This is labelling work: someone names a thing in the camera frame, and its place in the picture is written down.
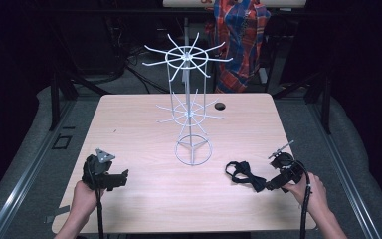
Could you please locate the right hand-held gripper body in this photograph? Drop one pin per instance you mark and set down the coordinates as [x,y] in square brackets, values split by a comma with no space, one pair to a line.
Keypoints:
[286,167]

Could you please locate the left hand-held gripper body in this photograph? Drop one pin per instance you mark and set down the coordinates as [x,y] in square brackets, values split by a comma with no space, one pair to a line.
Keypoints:
[94,169]

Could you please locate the black bow tie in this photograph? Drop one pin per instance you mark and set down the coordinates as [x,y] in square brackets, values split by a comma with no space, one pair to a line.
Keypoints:
[245,176]

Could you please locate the person's right hand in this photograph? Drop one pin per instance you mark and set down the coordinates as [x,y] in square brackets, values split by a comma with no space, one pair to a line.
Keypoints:
[308,194]

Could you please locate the person's left hand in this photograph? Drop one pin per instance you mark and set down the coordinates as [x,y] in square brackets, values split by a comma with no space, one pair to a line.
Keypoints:
[83,197]

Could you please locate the grey tape strip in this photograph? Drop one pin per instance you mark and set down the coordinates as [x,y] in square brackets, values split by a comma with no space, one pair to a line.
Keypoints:
[57,214]

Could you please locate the black round table grommet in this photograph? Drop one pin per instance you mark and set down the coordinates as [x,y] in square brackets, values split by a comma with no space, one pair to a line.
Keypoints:
[219,106]

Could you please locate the red blue plaid cloth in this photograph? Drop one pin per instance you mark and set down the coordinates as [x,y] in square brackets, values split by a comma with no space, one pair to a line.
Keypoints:
[240,43]

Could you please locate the grey metal floor rail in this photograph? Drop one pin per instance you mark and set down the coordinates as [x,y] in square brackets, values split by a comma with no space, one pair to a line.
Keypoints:
[343,172]
[23,176]

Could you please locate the black metal frame stand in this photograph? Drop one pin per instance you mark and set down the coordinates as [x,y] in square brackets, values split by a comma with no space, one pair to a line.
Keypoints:
[318,93]
[59,89]

